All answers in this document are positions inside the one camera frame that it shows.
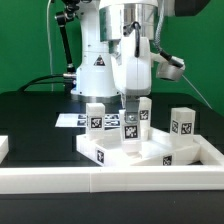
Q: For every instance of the white square table top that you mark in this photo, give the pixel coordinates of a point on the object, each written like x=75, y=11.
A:
x=160, y=149

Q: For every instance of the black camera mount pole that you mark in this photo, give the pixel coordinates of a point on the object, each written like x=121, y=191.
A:
x=62, y=18

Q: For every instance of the white sheet with fiducial markers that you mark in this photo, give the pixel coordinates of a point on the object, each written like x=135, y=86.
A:
x=80, y=120

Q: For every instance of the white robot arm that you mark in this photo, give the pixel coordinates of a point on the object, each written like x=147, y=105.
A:
x=105, y=22

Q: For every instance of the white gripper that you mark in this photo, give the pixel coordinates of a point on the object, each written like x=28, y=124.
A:
x=132, y=75

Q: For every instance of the white workspace frame wall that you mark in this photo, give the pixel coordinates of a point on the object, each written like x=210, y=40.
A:
x=105, y=179

